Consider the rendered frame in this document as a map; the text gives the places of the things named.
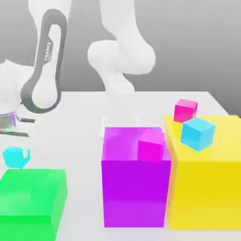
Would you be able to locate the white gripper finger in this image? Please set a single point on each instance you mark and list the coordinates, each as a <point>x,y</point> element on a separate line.
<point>25,152</point>

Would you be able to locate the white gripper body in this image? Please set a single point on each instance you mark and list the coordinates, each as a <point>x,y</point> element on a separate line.
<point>17,141</point>

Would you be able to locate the small cyan cube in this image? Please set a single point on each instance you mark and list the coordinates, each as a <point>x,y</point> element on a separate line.
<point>13,157</point>
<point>197,134</point>

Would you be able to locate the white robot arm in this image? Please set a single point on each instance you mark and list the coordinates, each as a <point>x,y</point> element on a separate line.
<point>120,56</point>

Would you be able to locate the small magenta cube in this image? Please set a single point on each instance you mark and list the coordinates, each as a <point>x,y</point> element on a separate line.
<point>150,148</point>

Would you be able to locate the small pink cube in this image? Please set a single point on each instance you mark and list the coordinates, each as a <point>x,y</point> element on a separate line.
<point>184,111</point>

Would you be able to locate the large green box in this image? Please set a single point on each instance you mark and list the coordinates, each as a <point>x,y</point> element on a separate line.
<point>28,199</point>

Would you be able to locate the large purple box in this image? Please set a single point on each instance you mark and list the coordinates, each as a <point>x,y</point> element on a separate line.
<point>134,188</point>

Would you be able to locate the large yellow box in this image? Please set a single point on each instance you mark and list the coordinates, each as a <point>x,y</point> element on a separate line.
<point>207,188</point>

